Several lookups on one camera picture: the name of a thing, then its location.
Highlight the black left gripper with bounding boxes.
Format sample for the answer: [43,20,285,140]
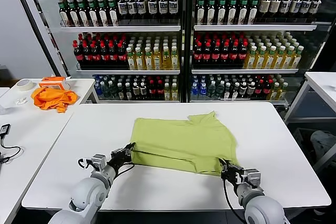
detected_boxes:
[109,142,137,174]

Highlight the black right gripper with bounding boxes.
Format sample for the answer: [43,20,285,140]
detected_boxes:
[218,158,246,186]

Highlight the green printed t-shirt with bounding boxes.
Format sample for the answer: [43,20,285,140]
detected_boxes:
[130,111,241,177]

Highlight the large white work table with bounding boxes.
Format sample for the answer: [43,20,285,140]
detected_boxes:
[21,102,332,211]

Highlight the white shelf board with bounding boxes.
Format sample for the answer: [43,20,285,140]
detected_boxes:
[60,26,182,34]
[99,100,181,103]
[190,100,287,104]
[191,68,299,74]
[193,24,318,32]
[76,69,181,75]

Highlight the clear green water bottle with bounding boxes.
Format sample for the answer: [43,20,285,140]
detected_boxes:
[101,81,110,98]
[207,81,216,99]
[216,81,225,99]

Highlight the red cap cola bottle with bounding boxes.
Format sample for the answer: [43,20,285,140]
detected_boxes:
[211,41,221,64]
[255,79,263,98]
[262,79,271,98]
[220,41,230,64]
[156,79,165,101]
[117,42,128,65]
[109,42,119,65]
[82,42,93,65]
[202,41,212,64]
[237,41,248,64]
[73,42,84,65]
[229,41,239,64]
[149,79,157,101]
[193,41,203,64]
[100,42,110,65]
[91,42,102,65]

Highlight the black crate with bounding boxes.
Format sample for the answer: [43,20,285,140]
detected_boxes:
[291,127,336,168]

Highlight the crumpled orange cloth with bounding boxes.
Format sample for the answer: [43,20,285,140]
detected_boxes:
[30,87,79,114]

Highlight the grey bag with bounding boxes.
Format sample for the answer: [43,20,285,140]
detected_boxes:
[310,130,336,156]

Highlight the orange and white box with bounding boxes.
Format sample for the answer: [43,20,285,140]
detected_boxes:
[38,76,72,91]

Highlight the beige tape roll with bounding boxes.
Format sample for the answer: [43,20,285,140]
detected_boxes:
[16,79,37,92]

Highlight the black framed display cooler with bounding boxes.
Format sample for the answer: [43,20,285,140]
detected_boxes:
[9,0,336,109]

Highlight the small black device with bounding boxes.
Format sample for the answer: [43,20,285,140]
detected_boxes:
[0,123,11,137]

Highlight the green cap dark tea bottle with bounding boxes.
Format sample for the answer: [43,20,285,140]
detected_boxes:
[87,0,99,27]
[195,0,206,25]
[57,0,71,27]
[206,0,216,25]
[107,0,119,27]
[247,0,260,25]
[216,0,227,25]
[97,0,109,27]
[77,0,90,27]
[67,0,80,27]
[227,0,238,25]
[237,0,249,25]

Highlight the blue label dark drink bottle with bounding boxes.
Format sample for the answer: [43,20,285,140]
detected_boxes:
[168,0,179,20]
[279,0,292,19]
[158,0,169,20]
[136,0,147,20]
[308,0,322,22]
[127,0,138,20]
[117,0,128,20]
[289,0,302,20]
[299,0,312,20]
[148,0,159,20]

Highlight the glass cooler door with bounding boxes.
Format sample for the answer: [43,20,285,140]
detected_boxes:
[9,0,70,78]
[308,0,336,72]

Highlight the beige label dark drink bottle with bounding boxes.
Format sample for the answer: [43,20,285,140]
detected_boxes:
[258,0,271,19]
[269,0,281,19]

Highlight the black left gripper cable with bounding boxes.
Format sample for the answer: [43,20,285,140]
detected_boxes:
[117,163,135,177]

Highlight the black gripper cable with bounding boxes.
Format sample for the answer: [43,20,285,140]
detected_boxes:
[222,178,247,224]
[117,163,135,177]

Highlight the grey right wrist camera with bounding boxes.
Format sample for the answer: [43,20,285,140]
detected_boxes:
[243,168,262,188]

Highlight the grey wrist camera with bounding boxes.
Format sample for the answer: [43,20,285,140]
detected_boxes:
[243,168,262,188]
[90,154,108,172]

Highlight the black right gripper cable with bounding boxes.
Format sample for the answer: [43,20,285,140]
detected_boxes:
[222,178,247,224]

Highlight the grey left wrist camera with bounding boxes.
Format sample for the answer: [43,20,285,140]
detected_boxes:
[90,154,108,172]

